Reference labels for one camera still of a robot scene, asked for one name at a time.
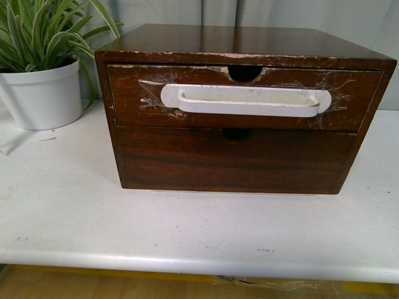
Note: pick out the green striped spider plant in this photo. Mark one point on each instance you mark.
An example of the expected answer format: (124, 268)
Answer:
(45, 35)

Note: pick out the brown wooden drawer cabinet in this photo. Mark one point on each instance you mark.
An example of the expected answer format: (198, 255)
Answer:
(245, 51)

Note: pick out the white plant pot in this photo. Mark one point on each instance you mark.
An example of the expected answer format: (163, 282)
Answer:
(45, 99)

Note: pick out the white drawer handle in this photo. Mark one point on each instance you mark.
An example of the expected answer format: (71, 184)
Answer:
(239, 100)

